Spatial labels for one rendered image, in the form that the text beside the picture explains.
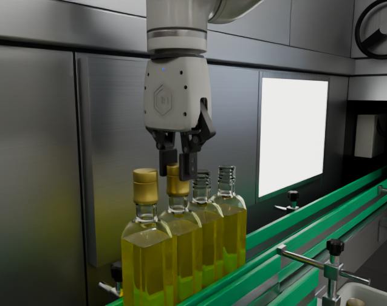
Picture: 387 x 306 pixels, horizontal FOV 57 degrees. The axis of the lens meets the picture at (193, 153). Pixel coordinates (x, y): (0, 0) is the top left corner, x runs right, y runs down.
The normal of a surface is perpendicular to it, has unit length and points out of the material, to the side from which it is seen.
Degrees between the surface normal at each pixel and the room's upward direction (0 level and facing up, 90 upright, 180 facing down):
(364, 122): 90
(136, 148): 90
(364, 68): 90
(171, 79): 87
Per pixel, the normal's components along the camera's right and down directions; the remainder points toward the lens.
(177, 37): 0.07, 0.16
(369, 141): -0.69, 0.12
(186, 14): 0.37, 0.15
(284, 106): 0.73, 0.11
